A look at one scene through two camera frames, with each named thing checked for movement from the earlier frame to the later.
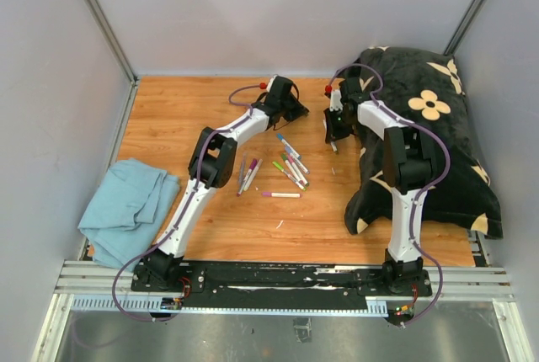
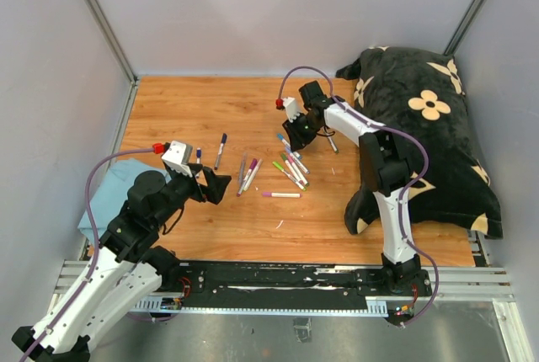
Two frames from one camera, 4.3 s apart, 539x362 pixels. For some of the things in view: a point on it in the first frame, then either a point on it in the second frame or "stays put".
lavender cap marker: x=296 y=159 stays put
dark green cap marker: x=334 y=147 stays put
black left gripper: x=299 y=110 → x=214 y=193
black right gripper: x=333 y=134 → x=296 y=140
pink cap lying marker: x=276 y=194 stays put
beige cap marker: x=253 y=175 stays put
